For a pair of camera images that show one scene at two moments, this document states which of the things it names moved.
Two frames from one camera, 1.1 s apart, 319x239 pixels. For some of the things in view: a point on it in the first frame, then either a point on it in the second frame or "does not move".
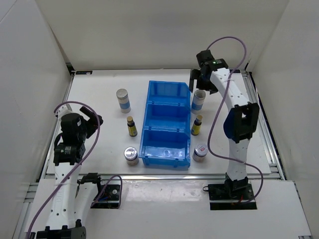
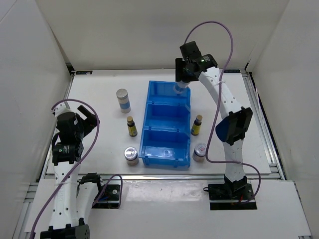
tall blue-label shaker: x=122 y=95 does not move
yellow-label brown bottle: x=196 y=126 does not move
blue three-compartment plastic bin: x=165 y=141 does not move
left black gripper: x=92 y=124 does not move
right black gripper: x=195 y=74 to x=180 y=75
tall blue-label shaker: x=199 y=95 to x=180 y=86
